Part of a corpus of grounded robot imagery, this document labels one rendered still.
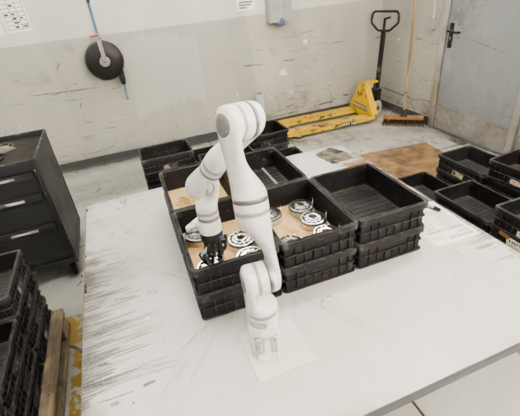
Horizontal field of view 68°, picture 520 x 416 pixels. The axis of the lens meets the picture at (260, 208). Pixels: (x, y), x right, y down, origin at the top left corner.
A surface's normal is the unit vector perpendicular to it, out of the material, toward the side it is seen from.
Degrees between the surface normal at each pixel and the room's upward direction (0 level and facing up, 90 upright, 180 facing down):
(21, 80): 90
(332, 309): 0
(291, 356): 1
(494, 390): 0
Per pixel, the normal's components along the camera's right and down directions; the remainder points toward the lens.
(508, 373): -0.09, -0.85
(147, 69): 0.36, 0.46
